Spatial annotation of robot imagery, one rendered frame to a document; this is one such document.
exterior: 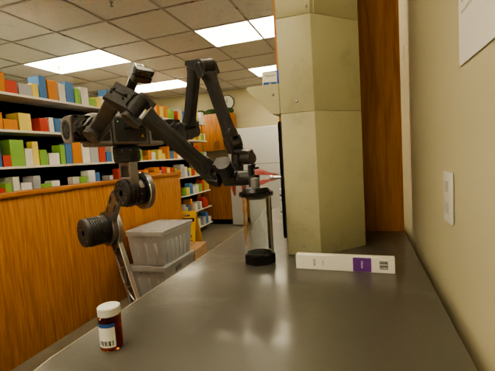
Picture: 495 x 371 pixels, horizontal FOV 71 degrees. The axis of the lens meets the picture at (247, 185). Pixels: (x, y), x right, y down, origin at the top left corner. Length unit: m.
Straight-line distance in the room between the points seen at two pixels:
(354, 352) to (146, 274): 2.91
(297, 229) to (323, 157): 0.25
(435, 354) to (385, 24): 1.21
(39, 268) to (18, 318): 0.34
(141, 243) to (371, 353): 2.89
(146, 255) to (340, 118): 2.56
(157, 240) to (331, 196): 2.32
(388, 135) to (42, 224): 2.37
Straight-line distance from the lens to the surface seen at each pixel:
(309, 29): 1.20
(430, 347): 0.71
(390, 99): 1.51
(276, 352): 0.66
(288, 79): 1.17
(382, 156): 1.50
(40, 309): 2.99
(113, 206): 2.24
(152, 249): 3.34
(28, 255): 2.86
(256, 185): 1.08
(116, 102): 1.26
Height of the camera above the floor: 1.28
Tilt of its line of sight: 5 degrees down
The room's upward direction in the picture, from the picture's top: 4 degrees counter-clockwise
